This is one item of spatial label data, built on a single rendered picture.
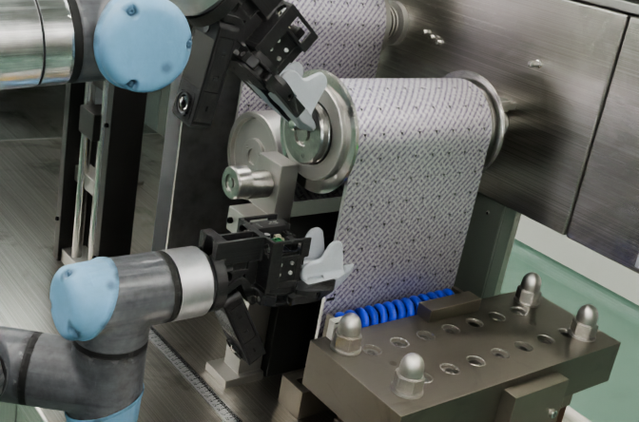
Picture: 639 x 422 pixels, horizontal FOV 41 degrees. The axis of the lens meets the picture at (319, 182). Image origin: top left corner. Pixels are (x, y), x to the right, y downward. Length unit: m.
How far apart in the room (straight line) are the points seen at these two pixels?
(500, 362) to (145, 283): 0.44
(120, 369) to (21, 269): 0.53
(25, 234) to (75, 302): 0.67
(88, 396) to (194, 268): 0.16
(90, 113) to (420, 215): 0.49
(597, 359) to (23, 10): 0.84
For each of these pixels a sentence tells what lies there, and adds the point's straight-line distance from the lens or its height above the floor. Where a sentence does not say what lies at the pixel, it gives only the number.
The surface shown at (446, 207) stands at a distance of 1.13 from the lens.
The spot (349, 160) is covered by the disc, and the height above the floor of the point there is 1.24.
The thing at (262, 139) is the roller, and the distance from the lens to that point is 1.12.
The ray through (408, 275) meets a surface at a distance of 1.14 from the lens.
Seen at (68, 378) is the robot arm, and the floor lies 1.03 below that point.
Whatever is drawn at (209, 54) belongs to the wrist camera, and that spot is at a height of 1.35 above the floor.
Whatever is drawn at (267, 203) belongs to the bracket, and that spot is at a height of 1.15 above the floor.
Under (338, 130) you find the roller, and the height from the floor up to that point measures 1.27.
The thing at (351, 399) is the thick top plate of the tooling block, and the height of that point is 1.00.
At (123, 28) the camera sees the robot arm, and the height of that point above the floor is 1.41.
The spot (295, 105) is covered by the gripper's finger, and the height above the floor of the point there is 1.30.
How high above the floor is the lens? 1.53
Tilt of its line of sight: 19 degrees down
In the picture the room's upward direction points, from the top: 10 degrees clockwise
